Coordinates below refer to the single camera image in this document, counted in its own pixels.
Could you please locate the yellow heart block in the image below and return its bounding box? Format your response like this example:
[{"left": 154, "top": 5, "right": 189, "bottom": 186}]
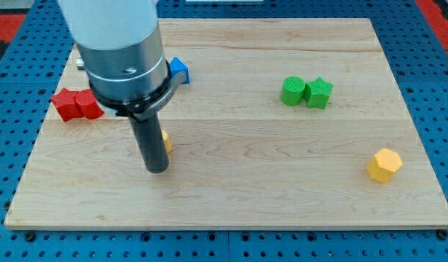
[{"left": 161, "top": 130, "right": 172, "bottom": 154}]

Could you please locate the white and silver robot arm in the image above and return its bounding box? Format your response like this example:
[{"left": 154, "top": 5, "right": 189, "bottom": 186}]
[{"left": 58, "top": 0, "right": 186, "bottom": 122}]

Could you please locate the wooden board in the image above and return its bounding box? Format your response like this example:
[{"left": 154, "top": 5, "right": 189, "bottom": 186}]
[{"left": 4, "top": 18, "right": 448, "bottom": 231}]

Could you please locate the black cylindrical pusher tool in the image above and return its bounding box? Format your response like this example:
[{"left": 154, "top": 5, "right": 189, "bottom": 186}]
[{"left": 129, "top": 114, "right": 169, "bottom": 174}]

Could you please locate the blue cube block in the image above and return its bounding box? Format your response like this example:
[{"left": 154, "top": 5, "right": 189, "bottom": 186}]
[{"left": 169, "top": 57, "right": 190, "bottom": 84}]

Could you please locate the green cylinder block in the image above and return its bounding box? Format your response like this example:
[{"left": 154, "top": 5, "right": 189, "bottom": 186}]
[{"left": 280, "top": 76, "right": 305, "bottom": 106}]

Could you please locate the green star block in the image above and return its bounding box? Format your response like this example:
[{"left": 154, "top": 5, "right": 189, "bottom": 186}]
[{"left": 302, "top": 77, "right": 334, "bottom": 110}]

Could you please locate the red cylinder block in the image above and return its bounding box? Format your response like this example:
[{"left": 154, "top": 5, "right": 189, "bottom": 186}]
[{"left": 75, "top": 89, "right": 104, "bottom": 119}]

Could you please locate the small silver metal bolt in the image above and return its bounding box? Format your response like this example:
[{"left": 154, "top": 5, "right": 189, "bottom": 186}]
[{"left": 76, "top": 57, "right": 84, "bottom": 70}]

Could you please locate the red star block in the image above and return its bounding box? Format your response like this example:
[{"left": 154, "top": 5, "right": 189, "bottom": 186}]
[{"left": 50, "top": 87, "right": 83, "bottom": 122}]

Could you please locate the yellow hexagon block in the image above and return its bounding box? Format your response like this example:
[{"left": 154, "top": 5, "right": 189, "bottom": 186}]
[{"left": 366, "top": 148, "right": 404, "bottom": 183}]

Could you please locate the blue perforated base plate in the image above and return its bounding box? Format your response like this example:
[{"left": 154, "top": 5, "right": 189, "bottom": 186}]
[{"left": 0, "top": 0, "right": 448, "bottom": 261}]

